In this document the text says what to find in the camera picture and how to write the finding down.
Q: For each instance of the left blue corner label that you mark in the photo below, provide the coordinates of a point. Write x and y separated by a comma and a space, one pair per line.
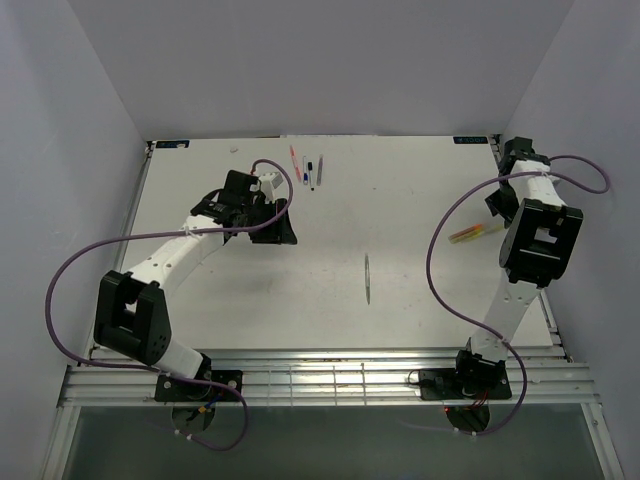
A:
172, 144

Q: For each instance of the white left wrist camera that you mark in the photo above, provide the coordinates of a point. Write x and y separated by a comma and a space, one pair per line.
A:
269, 183

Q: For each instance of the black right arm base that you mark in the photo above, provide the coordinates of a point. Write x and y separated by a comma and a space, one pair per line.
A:
445, 384

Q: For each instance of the orange highlighter pen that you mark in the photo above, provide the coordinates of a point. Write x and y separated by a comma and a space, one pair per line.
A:
469, 229

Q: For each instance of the yellow highlighter pen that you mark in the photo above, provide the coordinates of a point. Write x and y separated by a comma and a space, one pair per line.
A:
465, 237

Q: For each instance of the red gel pen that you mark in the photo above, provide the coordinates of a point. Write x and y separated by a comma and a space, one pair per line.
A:
295, 163

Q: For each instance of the purple gel pen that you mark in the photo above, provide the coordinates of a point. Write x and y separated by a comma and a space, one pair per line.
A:
320, 170

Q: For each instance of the green gel pen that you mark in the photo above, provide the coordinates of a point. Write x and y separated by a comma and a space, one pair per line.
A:
367, 278

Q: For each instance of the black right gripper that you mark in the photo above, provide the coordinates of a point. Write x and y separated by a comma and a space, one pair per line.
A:
497, 205

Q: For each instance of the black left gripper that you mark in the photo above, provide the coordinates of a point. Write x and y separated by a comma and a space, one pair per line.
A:
278, 232

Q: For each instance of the blue corner label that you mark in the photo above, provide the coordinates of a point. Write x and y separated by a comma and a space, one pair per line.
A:
172, 144
470, 140

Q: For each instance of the black gel pen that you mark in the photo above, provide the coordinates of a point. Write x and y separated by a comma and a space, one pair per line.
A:
310, 175

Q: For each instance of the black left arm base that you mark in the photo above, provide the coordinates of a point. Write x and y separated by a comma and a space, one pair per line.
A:
170, 390

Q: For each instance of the yellow gel pen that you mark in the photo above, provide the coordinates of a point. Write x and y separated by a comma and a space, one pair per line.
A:
490, 229

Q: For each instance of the aluminium front frame rails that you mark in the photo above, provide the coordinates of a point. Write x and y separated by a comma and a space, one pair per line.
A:
282, 378

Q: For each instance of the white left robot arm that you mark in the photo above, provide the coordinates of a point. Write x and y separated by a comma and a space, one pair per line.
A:
132, 316

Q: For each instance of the right blue corner label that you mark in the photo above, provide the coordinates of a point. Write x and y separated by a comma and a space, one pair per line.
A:
470, 140

